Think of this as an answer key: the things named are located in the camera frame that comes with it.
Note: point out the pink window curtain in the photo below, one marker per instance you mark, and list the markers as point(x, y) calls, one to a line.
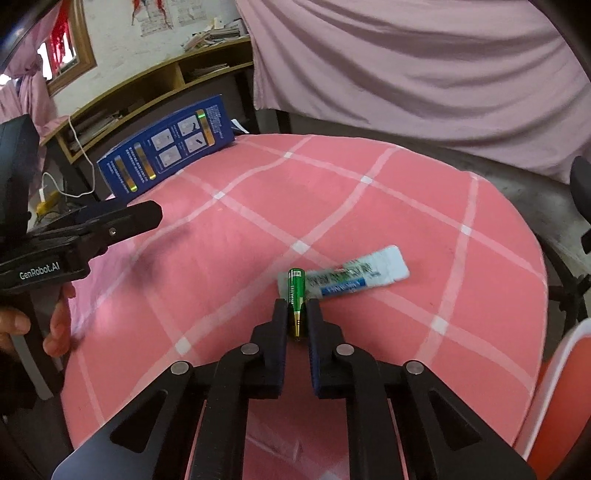
point(27, 97)

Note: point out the person's left hand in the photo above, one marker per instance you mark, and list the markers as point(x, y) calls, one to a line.
point(60, 323)

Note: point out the white and blue sachet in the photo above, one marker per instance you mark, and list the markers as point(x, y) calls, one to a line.
point(360, 272)

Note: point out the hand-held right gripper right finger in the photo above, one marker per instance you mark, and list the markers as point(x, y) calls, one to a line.
point(314, 341)

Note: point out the wall poster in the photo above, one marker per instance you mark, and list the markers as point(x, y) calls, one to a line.
point(184, 16)

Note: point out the red tassel decoration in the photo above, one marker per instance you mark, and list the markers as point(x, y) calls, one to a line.
point(59, 44)

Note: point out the wooden window frame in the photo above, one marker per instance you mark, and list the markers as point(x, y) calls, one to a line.
point(83, 46)

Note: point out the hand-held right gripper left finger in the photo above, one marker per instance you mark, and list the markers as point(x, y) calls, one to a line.
point(279, 337)

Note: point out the pink draped sheet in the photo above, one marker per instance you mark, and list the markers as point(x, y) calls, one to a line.
point(415, 69)

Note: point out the wooden bookshelf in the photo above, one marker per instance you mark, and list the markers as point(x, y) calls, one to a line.
point(138, 87)

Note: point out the pile of papers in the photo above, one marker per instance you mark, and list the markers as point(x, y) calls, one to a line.
point(217, 34)

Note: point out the black office chair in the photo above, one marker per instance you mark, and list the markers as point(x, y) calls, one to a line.
point(579, 184)

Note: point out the blue cardboard box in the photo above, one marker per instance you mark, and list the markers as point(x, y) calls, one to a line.
point(161, 152)

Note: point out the stack of papers in shelf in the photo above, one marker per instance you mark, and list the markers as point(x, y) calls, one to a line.
point(207, 70)

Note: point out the green battery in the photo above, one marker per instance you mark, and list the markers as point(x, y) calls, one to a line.
point(295, 295)

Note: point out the row of books in shelf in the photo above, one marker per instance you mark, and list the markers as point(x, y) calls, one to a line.
point(97, 127)

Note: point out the red white chair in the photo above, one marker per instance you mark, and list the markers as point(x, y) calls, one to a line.
point(568, 415)

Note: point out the yellow extension socket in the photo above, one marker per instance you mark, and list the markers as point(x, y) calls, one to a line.
point(48, 203)

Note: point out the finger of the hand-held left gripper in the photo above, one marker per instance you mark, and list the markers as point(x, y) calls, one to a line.
point(124, 221)

